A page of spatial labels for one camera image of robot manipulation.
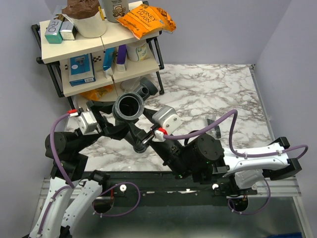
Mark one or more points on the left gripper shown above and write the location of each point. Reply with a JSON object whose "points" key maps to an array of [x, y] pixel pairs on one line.
{"points": [[110, 130]]}

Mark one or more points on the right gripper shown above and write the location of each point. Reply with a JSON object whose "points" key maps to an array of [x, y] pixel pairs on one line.
{"points": [[138, 135]]}

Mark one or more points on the grey tee pipe fitting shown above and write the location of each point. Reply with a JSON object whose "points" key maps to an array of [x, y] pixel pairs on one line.
{"points": [[130, 105]]}

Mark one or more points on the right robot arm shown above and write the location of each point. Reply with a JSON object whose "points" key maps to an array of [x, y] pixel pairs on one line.
{"points": [[248, 165]]}

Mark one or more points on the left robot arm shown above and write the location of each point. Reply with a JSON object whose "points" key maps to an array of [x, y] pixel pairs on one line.
{"points": [[70, 194]]}

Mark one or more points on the orange snack bag lower shelf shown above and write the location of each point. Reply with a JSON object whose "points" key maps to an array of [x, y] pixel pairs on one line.
{"points": [[97, 94]]}

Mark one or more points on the grey white item lower shelf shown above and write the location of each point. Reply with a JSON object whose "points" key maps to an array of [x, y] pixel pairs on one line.
{"points": [[129, 85]]}

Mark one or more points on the beige black shelf rack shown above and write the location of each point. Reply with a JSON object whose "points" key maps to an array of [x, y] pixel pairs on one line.
{"points": [[55, 58]]}

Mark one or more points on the blue razor box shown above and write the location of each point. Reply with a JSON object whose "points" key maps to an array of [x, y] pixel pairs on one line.
{"points": [[81, 70]]}

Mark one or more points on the purple white tube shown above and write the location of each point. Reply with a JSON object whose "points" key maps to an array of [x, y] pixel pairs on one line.
{"points": [[121, 62]]}

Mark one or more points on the blue white tube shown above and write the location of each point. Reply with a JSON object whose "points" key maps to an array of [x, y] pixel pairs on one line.
{"points": [[108, 62]]}

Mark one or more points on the white yellow cup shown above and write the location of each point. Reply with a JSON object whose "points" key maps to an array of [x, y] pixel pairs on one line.
{"points": [[137, 51]]}

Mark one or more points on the silver white box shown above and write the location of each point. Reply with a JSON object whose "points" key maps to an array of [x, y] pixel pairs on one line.
{"points": [[68, 31]]}

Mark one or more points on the teal white box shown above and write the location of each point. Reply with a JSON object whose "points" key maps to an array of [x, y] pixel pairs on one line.
{"points": [[52, 33]]}

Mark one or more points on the orange honey dijon chip bag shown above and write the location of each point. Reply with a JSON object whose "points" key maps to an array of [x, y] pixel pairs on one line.
{"points": [[145, 20]]}

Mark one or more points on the white skull cup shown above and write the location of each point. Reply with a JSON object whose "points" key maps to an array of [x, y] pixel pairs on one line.
{"points": [[115, 9]]}

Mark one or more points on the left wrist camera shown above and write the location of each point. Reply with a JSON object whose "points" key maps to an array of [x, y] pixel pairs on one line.
{"points": [[87, 122]]}

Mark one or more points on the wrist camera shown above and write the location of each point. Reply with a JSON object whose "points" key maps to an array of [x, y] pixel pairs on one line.
{"points": [[168, 119], [87, 122]]}

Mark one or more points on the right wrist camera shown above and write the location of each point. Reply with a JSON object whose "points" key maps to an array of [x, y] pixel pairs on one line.
{"points": [[168, 119]]}

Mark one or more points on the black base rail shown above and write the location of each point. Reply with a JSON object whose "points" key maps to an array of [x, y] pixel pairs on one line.
{"points": [[159, 189]]}

